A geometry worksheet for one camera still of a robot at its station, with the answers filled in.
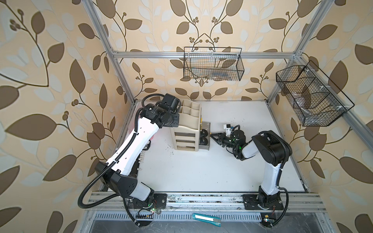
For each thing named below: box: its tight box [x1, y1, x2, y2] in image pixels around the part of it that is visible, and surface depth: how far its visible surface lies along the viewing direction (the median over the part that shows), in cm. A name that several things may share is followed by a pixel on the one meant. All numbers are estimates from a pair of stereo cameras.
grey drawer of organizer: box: [198, 121, 211, 151], surface depth 98 cm
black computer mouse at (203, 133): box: [200, 129, 209, 138], surface depth 98 cm
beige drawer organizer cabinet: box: [169, 98, 203, 152], surface depth 82 cm
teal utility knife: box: [191, 212, 222, 227], surface depth 71 cm
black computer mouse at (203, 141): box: [198, 136, 208, 146], surface depth 95 cm
